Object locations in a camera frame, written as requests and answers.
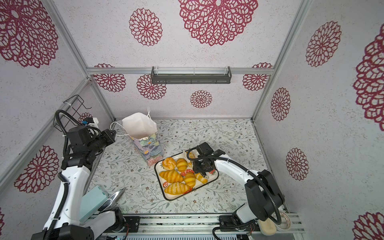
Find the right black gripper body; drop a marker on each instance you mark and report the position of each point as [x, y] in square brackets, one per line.
[200, 166]

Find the striped oval bread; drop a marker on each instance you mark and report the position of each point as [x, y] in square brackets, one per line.
[190, 179]

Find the floral paper bag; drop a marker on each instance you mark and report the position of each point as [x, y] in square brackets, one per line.
[143, 132]

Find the croissant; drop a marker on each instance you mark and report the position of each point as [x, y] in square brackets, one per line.
[177, 188]
[171, 176]

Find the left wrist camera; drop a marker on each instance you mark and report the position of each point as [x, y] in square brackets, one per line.
[91, 124]

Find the striped long roll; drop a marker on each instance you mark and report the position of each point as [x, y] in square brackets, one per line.
[201, 178]

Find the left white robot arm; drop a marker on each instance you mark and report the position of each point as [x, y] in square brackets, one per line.
[82, 145]

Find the lower croissant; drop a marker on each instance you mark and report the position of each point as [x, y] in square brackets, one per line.
[177, 188]

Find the strawberry pattern tray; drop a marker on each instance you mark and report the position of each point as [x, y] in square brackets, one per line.
[212, 176]

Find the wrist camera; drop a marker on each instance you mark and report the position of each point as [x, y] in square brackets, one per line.
[91, 124]
[205, 150]

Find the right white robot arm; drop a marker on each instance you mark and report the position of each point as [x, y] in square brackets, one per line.
[264, 196]

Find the small oval bread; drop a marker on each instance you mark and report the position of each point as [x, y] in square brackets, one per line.
[181, 165]

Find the small twisted bread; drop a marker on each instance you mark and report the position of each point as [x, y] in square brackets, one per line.
[187, 156]

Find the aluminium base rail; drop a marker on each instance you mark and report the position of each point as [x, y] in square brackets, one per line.
[196, 227]

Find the black wire rack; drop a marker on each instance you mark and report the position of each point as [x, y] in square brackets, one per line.
[76, 107]

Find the upper croissant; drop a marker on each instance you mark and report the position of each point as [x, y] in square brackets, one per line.
[171, 176]

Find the round bun bread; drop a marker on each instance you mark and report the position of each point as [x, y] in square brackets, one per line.
[169, 164]

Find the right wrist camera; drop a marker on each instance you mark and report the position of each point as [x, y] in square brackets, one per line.
[205, 150]

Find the teal sponge block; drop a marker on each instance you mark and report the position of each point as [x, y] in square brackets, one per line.
[91, 202]

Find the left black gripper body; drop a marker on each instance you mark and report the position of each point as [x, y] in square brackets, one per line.
[104, 140]

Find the tape roll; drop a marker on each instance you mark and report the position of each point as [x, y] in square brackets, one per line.
[285, 224]

